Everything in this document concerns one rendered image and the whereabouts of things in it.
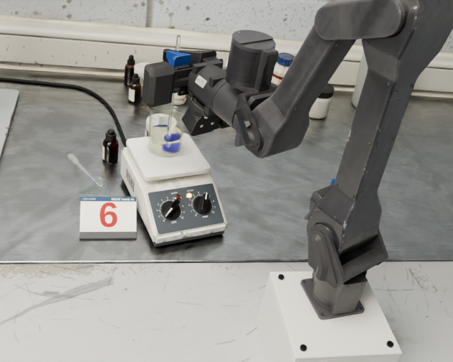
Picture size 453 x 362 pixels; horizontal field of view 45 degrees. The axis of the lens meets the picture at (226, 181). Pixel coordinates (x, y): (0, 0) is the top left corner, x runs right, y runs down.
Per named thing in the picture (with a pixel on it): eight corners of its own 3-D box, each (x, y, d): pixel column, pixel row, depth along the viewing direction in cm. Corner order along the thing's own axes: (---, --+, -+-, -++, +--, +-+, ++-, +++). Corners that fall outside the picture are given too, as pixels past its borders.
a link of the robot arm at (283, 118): (461, 6, 51) (390, -63, 55) (408, 14, 47) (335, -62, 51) (318, 182, 73) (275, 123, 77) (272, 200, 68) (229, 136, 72)
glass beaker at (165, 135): (138, 149, 95) (141, 107, 90) (162, 136, 100) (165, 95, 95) (169, 166, 92) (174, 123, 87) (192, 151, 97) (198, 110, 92)
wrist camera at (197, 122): (202, 110, 77) (195, 149, 81) (243, 101, 81) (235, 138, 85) (180, 90, 81) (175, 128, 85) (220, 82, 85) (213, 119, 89)
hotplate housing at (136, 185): (226, 235, 93) (234, 199, 88) (153, 250, 88) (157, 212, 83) (180, 162, 109) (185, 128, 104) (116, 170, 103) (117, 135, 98)
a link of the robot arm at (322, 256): (382, 269, 68) (400, 231, 64) (333, 296, 63) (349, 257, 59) (344, 237, 72) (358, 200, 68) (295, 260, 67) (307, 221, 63)
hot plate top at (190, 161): (212, 172, 94) (213, 169, 93) (144, 182, 89) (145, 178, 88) (187, 136, 102) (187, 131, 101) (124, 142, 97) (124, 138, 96)
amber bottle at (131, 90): (138, 98, 127) (140, 70, 123) (142, 103, 125) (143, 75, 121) (126, 98, 126) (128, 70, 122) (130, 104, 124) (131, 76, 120)
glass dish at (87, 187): (78, 185, 98) (78, 175, 97) (110, 185, 99) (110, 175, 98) (78, 205, 94) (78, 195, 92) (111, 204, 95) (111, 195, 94)
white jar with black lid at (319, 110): (320, 122, 131) (327, 95, 126) (295, 111, 133) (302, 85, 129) (331, 113, 136) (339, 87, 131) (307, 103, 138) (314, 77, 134)
